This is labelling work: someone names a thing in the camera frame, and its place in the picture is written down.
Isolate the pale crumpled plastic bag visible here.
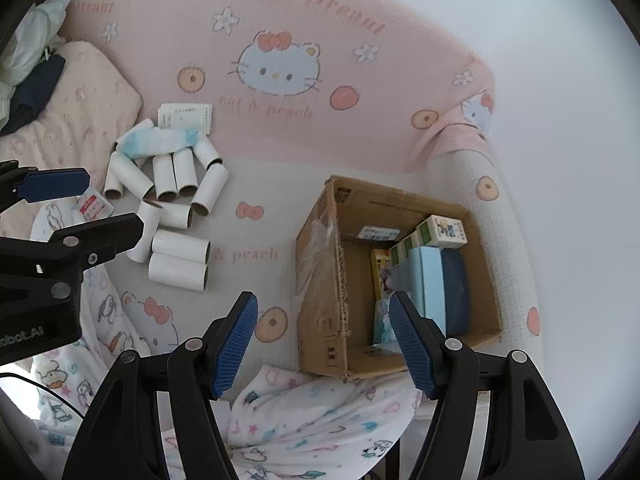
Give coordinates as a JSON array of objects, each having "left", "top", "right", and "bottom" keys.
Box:
[{"left": 0, "top": 0, "right": 68, "bottom": 101}]

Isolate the blue white folded diaper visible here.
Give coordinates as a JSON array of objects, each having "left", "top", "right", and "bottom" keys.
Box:
[{"left": 116, "top": 127, "right": 206, "bottom": 157}]

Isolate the white paper packet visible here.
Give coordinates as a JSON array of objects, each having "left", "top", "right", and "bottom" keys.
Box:
[{"left": 157, "top": 102, "right": 213, "bottom": 135}]

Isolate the dark blue case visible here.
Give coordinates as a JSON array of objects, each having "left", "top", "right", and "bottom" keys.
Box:
[{"left": 440, "top": 249, "right": 473, "bottom": 336}]

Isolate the pink floral pillow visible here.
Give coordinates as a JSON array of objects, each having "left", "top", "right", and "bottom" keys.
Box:
[{"left": 0, "top": 40, "right": 145, "bottom": 211}]

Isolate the pile of white tubes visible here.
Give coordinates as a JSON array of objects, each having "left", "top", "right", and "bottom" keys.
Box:
[{"left": 102, "top": 120, "right": 230, "bottom": 293}]

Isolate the yellow box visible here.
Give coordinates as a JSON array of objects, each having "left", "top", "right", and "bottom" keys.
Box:
[{"left": 370, "top": 247, "right": 396, "bottom": 293}]

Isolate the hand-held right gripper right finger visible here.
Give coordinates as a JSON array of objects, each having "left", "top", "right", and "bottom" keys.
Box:
[{"left": 388, "top": 291, "right": 586, "bottom": 480}]

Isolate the light blue box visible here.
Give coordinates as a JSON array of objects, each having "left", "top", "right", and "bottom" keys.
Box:
[{"left": 407, "top": 246, "right": 448, "bottom": 333}]

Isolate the red white spout sachet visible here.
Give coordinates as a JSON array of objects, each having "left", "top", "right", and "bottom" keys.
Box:
[{"left": 76, "top": 187, "right": 115, "bottom": 221}]

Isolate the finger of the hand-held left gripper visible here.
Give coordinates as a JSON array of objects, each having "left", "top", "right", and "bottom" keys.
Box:
[
  {"left": 0, "top": 162, "right": 92, "bottom": 208},
  {"left": 0, "top": 212, "right": 146, "bottom": 306}
]

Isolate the blue white tissue pack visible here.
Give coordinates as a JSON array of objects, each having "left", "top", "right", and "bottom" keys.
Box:
[{"left": 372, "top": 296, "right": 401, "bottom": 346}]

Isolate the brown cardboard box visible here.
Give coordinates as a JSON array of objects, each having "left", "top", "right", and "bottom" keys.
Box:
[{"left": 294, "top": 175, "right": 503, "bottom": 380}]

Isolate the black cable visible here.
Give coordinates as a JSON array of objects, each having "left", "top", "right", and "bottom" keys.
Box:
[{"left": 0, "top": 372, "right": 87, "bottom": 423}]

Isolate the white shipping label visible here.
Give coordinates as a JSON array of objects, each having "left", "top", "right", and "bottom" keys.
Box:
[{"left": 361, "top": 225, "right": 401, "bottom": 243}]

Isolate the green white small carton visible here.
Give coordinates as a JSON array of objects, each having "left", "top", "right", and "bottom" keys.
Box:
[
  {"left": 390, "top": 234, "right": 426, "bottom": 268},
  {"left": 417, "top": 214, "right": 468, "bottom": 251}
]

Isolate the pink white printed bed mat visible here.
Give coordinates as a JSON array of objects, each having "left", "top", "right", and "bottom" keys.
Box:
[{"left": 0, "top": 0, "right": 546, "bottom": 411}]

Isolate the cartoon printed blanket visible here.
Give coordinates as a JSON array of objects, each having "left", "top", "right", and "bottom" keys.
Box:
[{"left": 30, "top": 200, "right": 423, "bottom": 480}]

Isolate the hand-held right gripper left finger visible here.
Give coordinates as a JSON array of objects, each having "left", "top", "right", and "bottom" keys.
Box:
[{"left": 61, "top": 291, "right": 259, "bottom": 480}]

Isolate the crumpled clear plastic tape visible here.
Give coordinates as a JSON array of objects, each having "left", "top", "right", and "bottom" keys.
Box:
[{"left": 297, "top": 217, "right": 346, "bottom": 306}]

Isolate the dark blue cloth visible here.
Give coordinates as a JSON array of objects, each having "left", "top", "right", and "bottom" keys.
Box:
[{"left": 0, "top": 54, "right": 67, "bottom": 136}]

